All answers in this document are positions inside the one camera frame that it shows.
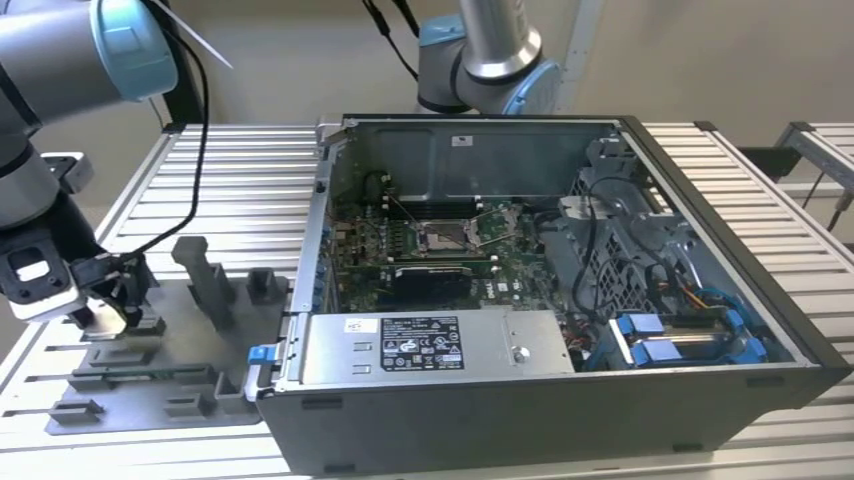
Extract grey camera bracket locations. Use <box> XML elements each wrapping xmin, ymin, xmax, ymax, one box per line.
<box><xmin>38</xmin><ymin>152</ymin><xmax>94</xmax><ymax>194</ymax></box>

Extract white zip tie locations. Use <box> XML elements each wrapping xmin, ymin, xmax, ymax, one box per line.
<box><xmin>141</xmin><ymin>0</ymin><xmax>235</xmax><ymax>70</ymax></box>

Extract CPU socket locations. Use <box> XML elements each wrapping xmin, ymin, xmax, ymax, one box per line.
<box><xmin>415</xmin><ymin>219</ymin><xmax>479</xmax><ymax>254</ymax></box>

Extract thick black cable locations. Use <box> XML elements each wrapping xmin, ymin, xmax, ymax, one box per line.
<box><xmin>571</xmin><ymin>176</ymin><xmax>660</xmax><ymax>312</ymax></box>

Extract metal socket cover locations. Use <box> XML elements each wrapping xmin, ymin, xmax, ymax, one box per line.
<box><xmin>473</xmin><ymin>207</ymin><xmax>524</xmax><ymax>239</ymax></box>

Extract blue data wire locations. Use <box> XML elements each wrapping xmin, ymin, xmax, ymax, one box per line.
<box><xmin>691</xmin><ymin>283</ymin><xmax>743</xmax><ymax>312</ymax></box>

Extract wire locking lever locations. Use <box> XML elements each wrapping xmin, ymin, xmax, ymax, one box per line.
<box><xmin>384</xmin><ymin>190</ymin><xmax>424</xmax><ymax>226</ymax></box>

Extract orange and yellow wires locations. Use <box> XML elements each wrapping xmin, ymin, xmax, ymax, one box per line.
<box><xmin>678</xmin><ymin>283</ymin><xmax>715</xmax><ymax>312</ymax></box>

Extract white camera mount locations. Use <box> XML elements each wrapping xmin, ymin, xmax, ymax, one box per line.
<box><xmin>0</xmin><ymin>239</ymin><xmax>86</xmax><ymax>322</ymax></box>

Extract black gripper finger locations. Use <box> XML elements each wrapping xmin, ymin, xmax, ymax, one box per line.
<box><xmin>68</xmin><ymin>299</ymin><xmax>96</xmax><ymax>332</ymax></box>
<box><xmin>118</xmin><ymin>256</ymin><xmax>162</xmax><ymax>330</ymax></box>

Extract aluminium profile beam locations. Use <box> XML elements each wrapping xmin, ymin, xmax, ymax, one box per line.
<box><xmin>776</xmin><ymin>121</ymin><xmax>854</xmax><ymax>190</ymax></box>

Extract perforated metal disk cage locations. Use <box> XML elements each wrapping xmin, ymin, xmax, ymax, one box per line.
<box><xmin>537</xmin><ymin>164</ymin><xmax>703</xmax><ymax>322</ymax></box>

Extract green RAM stick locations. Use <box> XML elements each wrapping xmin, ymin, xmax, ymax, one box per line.
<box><xmin>70</xmin><ymin>366</ymin><xmax>209</xmax><ymax>380</ymax></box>

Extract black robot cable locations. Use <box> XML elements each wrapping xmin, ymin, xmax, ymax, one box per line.
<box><xmin>116</xmin><ymin>27</ymin><xmax>212</xmax><ymax>261</ymax></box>

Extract silver square CPU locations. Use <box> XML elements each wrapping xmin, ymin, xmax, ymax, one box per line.
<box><xmin>84</xmin><ymin>298</ymin><xmax>129</xmax><ymax>336</ymax></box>

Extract silver power supply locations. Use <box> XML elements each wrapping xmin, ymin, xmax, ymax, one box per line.
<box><xmin>296</xmin><ymin>309</ymin><xmax>576</xmax><ymax>387</ymax></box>

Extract grey parts rack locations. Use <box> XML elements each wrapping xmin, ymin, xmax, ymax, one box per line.
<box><xmin>42</xmin><ymin>237</ymin><xmax>295</xmax><ymax>436</ymax></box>

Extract blue disk carrier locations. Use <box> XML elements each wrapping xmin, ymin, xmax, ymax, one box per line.
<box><xmin>615</xmin><ymin>311</ymin><xmax>667</xmax><ymax>335</ymax></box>
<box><xmin>628</xmin><ymin>339</ymin><xmax>683</xmax><ymax>367</ymax></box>

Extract green motherboard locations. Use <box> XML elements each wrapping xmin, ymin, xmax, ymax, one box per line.
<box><xmin>329</xmin><ymin>197</ymin><xmax>565</xmax><ymax>315</ymax></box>

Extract silver metal bracket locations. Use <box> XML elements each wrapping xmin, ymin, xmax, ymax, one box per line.
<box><xmin>557</xmin><ymin>196</ymin><xmax>614</xmax><ymax>222</ymax></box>

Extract black power supply label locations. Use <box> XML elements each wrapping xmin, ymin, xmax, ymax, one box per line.
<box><xmin>377</xmin><ymin>315</ymin><xmax>463</xmax><ymax>372</ymax></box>

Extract black PC case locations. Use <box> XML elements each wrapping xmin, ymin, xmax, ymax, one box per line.
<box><xmin>252</xmin><ymin>113</ymin><xmax>854</xmax><ymax>476</ymax></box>

